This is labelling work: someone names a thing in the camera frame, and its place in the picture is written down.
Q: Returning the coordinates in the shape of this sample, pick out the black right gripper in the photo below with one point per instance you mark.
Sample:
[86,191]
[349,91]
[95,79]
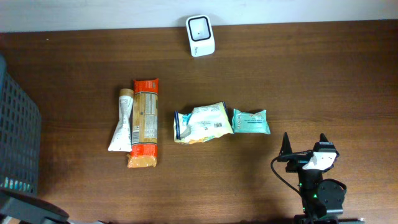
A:
[302,158]

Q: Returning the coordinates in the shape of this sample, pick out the dark grey mesh basket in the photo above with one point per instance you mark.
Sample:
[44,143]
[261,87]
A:
[20,137]

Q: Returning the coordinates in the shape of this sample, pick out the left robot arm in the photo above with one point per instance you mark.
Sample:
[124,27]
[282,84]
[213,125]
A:
[31,210]

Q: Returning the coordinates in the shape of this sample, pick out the orange spaghetti packet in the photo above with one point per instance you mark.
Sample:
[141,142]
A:
[144,124]

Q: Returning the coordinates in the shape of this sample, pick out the teal wet wipes pack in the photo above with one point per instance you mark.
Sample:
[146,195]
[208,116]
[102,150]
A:
[243,122]

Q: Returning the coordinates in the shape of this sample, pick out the white tube with beige cap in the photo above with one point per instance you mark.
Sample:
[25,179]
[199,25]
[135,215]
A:
[121,140]

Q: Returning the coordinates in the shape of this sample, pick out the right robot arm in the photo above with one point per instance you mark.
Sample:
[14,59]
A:
[322,199]

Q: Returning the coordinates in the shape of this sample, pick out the crumpled white yellow snack bag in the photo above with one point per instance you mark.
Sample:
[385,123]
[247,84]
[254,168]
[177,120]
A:
[204,123]

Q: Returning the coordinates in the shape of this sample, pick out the white barcode scanner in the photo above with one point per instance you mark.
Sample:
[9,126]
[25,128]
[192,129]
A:
[200,35]

